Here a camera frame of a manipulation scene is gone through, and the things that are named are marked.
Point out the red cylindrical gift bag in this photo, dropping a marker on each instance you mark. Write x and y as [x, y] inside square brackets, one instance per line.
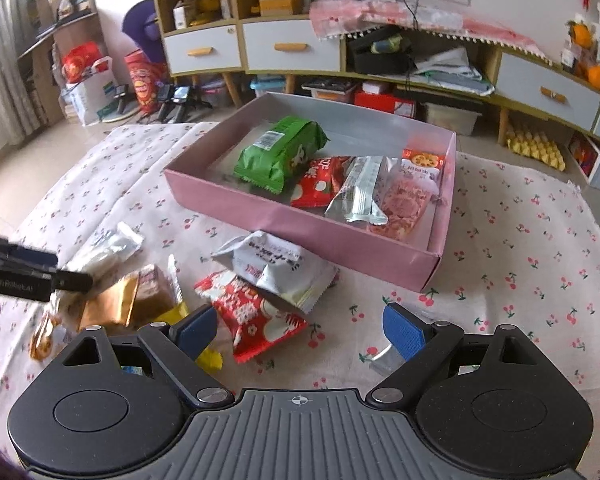
[145, 85]

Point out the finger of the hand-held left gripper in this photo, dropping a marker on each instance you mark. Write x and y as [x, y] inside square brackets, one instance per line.
[72, 280]
[30, 255]

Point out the red snack packet white flowers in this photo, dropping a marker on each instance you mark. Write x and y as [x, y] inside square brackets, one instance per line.
[260, 322]

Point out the red snack packet white circles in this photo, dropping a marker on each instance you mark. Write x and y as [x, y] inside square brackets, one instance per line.
[315, 182]

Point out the pile of papers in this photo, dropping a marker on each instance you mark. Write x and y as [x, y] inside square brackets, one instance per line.
[450, 72]

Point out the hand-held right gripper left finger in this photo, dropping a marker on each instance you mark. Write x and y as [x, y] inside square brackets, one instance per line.
[197, 332]

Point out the purple object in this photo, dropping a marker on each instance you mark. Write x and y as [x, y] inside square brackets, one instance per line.
[142, 30]

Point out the cherry print tablecloth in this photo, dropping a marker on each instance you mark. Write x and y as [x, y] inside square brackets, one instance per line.
[505, 285]

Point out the gold snack packet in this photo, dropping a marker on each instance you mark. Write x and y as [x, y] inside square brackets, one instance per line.
[115, 300]

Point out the pink cloth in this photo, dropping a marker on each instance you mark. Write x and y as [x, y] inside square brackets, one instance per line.
[430, 17]

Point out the yellow snack packet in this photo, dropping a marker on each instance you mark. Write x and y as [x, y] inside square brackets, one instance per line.
[207, 357]

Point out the green snack packet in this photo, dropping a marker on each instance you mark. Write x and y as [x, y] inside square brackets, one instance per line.
[275, 155]

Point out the grey curtain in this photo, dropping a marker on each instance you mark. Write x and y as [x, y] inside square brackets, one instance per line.
[2, 60]

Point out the white printed box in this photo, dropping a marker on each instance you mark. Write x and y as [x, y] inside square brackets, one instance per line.
[597, 165]

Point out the silver clear snack packet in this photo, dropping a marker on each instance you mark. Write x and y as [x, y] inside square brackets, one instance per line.
[360, 190]

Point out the clear packet white rice cake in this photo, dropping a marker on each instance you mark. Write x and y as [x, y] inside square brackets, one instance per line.
[100, 252]

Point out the orange lotus root snack packet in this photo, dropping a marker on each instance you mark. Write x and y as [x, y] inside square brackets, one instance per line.
[422, 162]

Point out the small orange snack packet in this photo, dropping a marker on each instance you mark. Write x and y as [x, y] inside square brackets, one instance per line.
[45, 337]

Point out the red box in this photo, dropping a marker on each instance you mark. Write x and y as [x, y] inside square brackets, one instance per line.
[385, 105]

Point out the clear storage bin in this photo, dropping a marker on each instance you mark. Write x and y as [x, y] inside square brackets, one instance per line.
[452, 117]
[327, 92]
[215, 95]
[267, 87]

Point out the orange fruit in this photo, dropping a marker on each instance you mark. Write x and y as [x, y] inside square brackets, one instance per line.
[599, 77]
[582, 35]

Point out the white snack packet black print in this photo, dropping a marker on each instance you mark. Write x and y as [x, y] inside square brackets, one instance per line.
[280, 265]

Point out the pink cracker clear packet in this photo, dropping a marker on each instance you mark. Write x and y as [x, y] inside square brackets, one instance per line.
[402, 207]

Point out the pink cardboard box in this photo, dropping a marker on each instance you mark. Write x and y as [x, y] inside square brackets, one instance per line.
[370, 245]

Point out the black devices on stands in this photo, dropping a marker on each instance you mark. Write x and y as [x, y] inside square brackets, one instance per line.
[177, 100]

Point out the black box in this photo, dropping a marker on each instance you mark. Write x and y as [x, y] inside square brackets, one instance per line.
[380, 57]

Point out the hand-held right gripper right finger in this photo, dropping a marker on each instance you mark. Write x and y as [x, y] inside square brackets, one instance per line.
[404, 330]

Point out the wooden desk shelf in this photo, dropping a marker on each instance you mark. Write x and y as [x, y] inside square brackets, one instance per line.
[55, 35]

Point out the wooden cabinet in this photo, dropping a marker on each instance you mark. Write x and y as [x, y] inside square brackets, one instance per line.
[242, 45]

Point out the yellow egg tray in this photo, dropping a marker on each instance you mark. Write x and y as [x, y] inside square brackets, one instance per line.
[535, 150]

